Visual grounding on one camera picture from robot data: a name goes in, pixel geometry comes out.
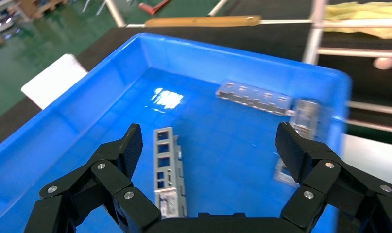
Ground red angled object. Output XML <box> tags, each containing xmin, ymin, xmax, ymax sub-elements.
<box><xmin>138</xmin><ymin>0</ymin><xmax>170</xmax><ymax>15</ymax></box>

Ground yellow cloth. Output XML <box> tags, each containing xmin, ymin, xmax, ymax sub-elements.
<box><xmin>324</xmin><ymin>1</ymin><xmax>392</xmax><ymax>39</ymax></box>

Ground white foam block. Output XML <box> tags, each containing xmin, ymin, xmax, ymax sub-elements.
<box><xmin>21</xmin><ymin>53</ymin><xmax>88</xmax><ymax>110</ymax></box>

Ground white tubular railing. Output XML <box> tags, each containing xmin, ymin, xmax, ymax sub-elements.
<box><xmin>104</xmin><ymin>0</ymin><xmax>329</xmax><ymax>65</ymax></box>

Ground blue plastic bin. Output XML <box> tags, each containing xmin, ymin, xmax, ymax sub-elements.
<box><xmin>0</xmin><ymin>32</ymin><xmax>353</xmax><ymax>233</ymax></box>

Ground black cart with white tubes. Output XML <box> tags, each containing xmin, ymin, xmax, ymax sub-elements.
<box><xmin>318</xmin><ymin>32</ymin><xmax>392</xmax><ymax>136</ymax></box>

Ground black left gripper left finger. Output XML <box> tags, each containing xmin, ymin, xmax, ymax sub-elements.
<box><xmin>23</xmin><ymin>123</ymin><xmax>161</xmax><ymax>233</ymax></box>

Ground slotted silver bracket by wall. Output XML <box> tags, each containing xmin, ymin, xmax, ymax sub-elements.
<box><xmin>215</xmin><ymin>80</ymin><xmax>294</xmax><ymax>117</ymax></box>

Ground silver metal bracket with square holes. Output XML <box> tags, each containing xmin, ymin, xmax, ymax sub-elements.
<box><xmin>153</xmin><ymin>127</ymin><xmax>188</xmax><ymax>219</ymax></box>

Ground long wooden edge strip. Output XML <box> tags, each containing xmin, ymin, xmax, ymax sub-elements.
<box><xmin>144</xmin><ymin>15</ymin><xmax>262</xmax><ymax>28</ymax></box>

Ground wooden pallets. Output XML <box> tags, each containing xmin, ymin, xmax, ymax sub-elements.
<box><xmin>18</xmin><ymin>0</ymin><xmax>68</xmax><ymax>20</ymax></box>

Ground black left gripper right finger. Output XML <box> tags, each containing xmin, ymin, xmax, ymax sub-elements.
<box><xmin>275</xmin><ymin>122</ymin><xmax>392</xmax><ymax>233</ymax></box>

